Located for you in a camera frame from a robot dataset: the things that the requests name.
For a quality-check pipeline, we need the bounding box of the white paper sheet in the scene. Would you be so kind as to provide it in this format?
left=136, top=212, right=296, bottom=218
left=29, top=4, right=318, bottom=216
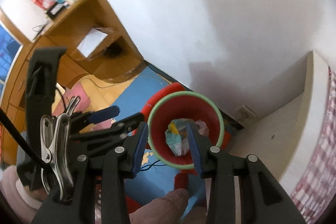
left=77, top=28, right=108, bottom=57

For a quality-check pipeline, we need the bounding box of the silver metal spring clamp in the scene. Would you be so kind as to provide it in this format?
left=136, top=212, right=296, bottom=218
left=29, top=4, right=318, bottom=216
left=40, top=113, right=75, bottom=202

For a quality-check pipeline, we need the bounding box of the white bed frame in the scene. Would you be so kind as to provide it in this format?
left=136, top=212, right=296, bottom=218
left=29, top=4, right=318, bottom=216
left=228, top=51, right=329, bottom=194

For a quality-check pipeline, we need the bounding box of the patterned heart bed sheet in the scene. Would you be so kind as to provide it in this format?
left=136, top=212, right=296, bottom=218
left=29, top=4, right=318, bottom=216
left=290, top=69, right=335, bottom=223

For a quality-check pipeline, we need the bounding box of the wooden desk with shelves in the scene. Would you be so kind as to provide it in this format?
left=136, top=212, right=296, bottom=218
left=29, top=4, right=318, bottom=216
left=0, top=0, right=146, bottom=166

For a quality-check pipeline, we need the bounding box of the red bin green rim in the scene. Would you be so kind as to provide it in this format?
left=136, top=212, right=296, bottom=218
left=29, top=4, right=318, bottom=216
left=141, top=83, right=232, bottom=174

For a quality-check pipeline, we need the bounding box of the colourful paper trash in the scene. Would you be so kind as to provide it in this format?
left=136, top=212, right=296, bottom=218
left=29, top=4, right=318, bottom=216
left=165, top=118, right=209, bottom=157

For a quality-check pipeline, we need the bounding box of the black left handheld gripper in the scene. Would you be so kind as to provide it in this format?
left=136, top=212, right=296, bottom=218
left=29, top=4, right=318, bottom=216
left=16, top=47, right=146, bottom=192

